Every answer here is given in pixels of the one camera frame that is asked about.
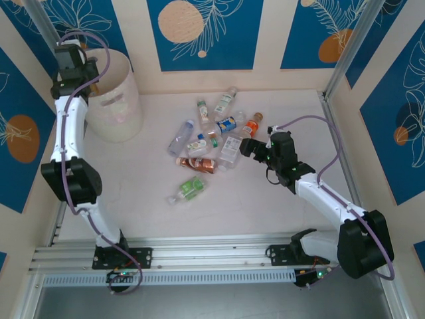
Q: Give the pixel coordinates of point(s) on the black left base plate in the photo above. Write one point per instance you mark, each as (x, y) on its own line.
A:
(142, 257)

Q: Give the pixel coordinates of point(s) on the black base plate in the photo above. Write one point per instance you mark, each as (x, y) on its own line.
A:
(142, 257)
(279, 254)

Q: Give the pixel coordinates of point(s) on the aluminium right frame post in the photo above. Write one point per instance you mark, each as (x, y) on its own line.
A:
(350, 46)

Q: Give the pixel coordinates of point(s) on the aluminium right side rail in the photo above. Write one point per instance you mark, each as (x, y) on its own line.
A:
(330, 109)

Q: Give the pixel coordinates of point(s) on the copper brown bottle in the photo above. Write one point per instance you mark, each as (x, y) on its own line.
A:
(196, 163)

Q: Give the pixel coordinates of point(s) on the small bottle orange white label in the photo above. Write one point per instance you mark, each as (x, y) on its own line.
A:
(203, 114)

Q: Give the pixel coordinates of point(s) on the square clear bottle white label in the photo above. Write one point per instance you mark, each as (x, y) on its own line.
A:
(230, 146)

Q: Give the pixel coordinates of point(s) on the right controller board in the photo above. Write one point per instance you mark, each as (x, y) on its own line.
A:
(315, 275)

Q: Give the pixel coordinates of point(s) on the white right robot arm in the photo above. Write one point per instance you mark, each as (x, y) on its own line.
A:
(325, 196)

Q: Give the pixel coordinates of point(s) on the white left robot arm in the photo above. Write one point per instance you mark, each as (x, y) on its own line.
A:
(71, 123)

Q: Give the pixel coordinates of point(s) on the clear bottle blue yellow label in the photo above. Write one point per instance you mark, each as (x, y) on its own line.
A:
(226, 124)

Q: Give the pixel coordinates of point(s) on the aluminium frame post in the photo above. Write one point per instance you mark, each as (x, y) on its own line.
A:
(350, 46)
(41, 20)

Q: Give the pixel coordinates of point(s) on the left controller board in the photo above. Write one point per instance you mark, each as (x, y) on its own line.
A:
(121, 274)

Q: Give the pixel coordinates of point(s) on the clear bottle blue cap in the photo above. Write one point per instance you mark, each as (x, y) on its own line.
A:
(179, 138)

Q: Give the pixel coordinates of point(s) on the white label bottle green cap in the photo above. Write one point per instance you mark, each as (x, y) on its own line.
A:
(197, 146)

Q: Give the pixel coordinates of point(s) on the aluminium left frame post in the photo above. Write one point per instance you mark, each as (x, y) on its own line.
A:
(41, 20)

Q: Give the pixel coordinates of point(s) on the white plastic bin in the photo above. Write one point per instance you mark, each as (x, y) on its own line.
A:
(116, 113)

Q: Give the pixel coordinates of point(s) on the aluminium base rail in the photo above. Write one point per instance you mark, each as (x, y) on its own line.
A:
(206, 252)

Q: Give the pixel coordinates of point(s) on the clear bottle green white label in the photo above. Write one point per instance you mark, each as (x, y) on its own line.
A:
(223, 103)

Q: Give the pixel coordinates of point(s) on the controller board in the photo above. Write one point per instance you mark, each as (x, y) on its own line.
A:
(315, 275)
(121, 274)

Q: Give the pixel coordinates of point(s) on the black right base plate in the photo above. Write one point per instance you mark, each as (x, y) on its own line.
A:
(279, 254)

